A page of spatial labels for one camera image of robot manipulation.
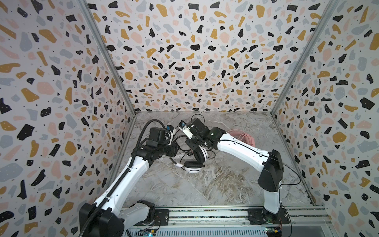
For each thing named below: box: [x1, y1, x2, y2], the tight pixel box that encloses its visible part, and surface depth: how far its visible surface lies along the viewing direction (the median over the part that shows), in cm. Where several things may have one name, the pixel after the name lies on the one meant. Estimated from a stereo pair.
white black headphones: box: [168, 145, 208, 174], surface depth 79 cm
